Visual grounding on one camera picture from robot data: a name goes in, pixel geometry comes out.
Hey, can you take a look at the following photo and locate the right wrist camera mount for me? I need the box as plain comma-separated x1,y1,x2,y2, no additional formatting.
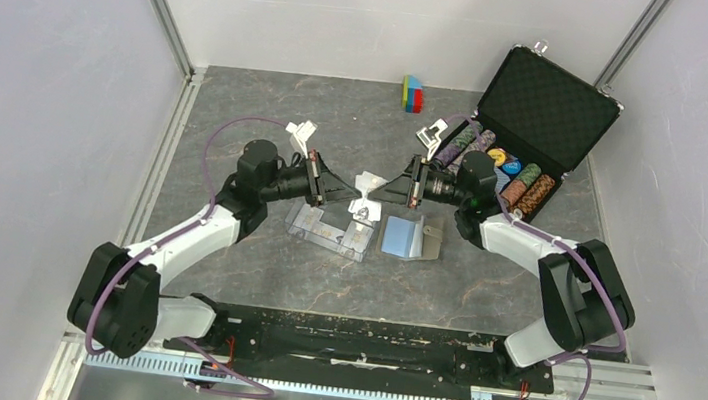
416,118,448,157

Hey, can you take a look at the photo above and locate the credit card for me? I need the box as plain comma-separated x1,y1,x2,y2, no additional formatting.
310,221,345,244
348,171,387,226

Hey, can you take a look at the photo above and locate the black poker chip case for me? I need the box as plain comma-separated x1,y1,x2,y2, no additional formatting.
422,35,630,232

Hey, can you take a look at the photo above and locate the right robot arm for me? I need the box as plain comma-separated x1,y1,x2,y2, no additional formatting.
368,151,635,387

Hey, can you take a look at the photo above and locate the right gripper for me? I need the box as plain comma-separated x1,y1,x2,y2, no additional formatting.
367,150,473,216

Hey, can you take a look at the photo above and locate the clear plastic card sleeve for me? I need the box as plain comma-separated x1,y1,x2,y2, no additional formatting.
285,203,375,262

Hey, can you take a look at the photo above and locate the colourful toy block stack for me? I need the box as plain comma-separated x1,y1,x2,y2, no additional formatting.
401,74,424,114

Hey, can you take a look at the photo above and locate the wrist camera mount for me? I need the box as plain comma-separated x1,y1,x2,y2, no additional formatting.
285,120,317,158
416,118,448,157

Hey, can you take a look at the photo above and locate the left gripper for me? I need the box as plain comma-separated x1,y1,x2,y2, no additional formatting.
258,145,365,213

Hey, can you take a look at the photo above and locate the blue dealer chip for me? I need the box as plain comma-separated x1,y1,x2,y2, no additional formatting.
500,160,523,177

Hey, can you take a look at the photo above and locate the white slotted cable duct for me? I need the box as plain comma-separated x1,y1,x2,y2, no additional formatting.
85,351,492,400

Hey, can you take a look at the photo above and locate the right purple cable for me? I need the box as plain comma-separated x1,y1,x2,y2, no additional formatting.
411,112,654,400

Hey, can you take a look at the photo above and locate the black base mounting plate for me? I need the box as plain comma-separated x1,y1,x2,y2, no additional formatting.
195,303,554,400

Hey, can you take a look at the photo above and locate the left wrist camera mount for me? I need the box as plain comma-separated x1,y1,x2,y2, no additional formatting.
285,120,317,158

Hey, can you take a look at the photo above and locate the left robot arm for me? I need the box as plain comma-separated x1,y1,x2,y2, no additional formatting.
67,139,361,358

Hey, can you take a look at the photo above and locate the yellow dealer chip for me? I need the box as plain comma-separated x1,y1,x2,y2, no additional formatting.
486,148,509,167

